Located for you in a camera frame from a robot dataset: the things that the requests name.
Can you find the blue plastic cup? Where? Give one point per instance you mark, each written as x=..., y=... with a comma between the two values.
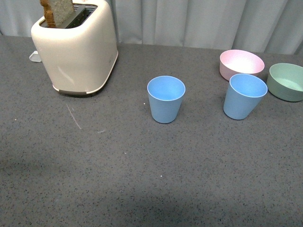
x=165, y=97
x=244, y=93

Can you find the cream white toaster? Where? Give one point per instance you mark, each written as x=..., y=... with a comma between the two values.
x=80, y=57

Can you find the pink bowl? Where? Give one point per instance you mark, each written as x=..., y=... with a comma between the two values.
x=239, y=61

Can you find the grey toaster lever knob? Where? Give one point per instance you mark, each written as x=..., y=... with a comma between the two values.
x=35, y=57

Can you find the green bowl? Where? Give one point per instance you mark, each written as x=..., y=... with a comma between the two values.
x=285, y=81

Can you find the brown bread slice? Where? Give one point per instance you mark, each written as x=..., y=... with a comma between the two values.
x=56, y=12

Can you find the grey curtain backdrop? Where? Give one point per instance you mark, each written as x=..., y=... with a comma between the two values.
x=272, y=26

